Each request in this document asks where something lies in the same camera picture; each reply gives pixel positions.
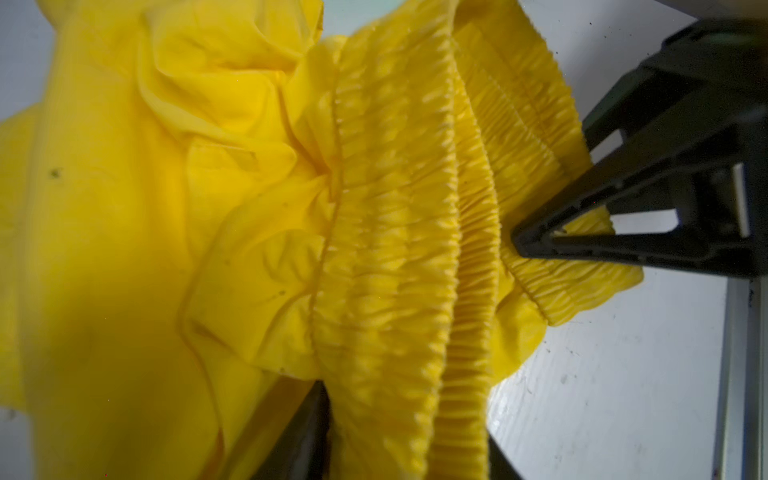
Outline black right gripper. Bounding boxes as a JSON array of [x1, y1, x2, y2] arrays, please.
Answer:
[[511, 18, 767, 278]]

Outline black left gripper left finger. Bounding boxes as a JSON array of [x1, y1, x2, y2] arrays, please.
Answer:
[[252, 382, 330, 480]]

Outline yellow shorts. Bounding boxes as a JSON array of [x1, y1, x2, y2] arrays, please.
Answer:
[[1, 1, 643, 479]]

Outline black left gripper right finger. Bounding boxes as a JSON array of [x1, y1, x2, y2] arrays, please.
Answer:
[[488, 436, 522, 480]]

